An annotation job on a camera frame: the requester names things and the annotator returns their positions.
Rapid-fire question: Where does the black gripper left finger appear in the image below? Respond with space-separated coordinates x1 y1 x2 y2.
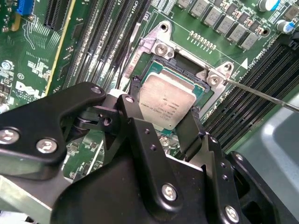
0 76 185 215

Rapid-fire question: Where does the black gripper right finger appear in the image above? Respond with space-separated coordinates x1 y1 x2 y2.
176 106 288 224

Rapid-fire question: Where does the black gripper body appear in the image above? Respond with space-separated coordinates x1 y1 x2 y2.
52 149 219 224

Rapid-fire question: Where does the silver CPU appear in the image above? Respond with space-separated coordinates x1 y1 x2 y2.
137 61 205 136

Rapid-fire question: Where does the thin metal locking lever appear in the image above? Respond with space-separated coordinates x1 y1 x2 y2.
114 22 142 91
223 78 299 112

